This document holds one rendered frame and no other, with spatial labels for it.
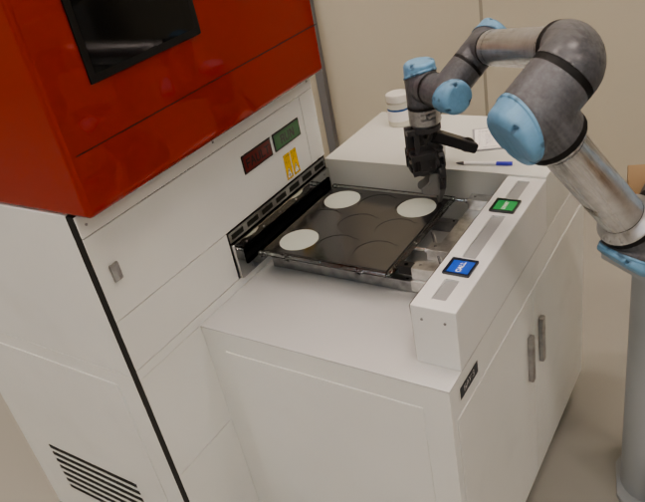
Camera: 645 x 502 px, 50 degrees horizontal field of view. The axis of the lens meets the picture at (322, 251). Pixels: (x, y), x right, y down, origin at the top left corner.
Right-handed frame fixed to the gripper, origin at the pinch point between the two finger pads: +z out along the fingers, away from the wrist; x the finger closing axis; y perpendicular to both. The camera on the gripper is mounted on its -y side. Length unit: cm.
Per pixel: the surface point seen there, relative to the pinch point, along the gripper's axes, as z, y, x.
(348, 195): 1.4, 21.5, -15.4
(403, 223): 1.6, 11.8, 6.3
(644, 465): 76, -39, 33
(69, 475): 63, 119, -2
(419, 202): 1.4, 5.4, -2.1
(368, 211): 1.5, 18.4, -3.9
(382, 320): 9.5, 24.2, 31.8
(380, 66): 16, -22, -176
